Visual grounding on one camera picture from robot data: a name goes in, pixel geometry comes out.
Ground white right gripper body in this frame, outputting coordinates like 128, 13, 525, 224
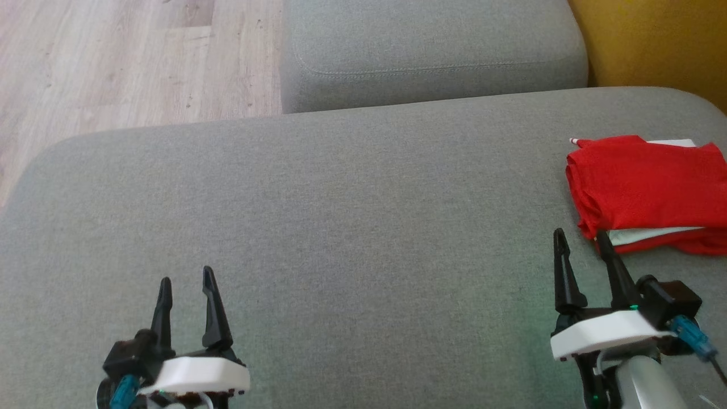
550, 310, 676, 409

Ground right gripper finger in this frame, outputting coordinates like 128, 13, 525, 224
595, 230, 642, 310
554, 228, 588, 315

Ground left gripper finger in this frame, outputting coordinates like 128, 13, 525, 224
202, 266, 235, 350
151, 277, 173, 350

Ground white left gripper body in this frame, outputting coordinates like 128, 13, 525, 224
136, 348, 250, 409

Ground red Bulls shorts white stripes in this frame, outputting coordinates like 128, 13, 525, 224
570, 136, 727, 256

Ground large grey sofa seat cushion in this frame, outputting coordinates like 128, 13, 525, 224
0, 86, 727, 409

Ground yellow sofa backrest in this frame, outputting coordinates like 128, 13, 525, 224
568, 0, 727, 114

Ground small grey sofa seat cushion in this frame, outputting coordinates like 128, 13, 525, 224
279, 0, 590, 114

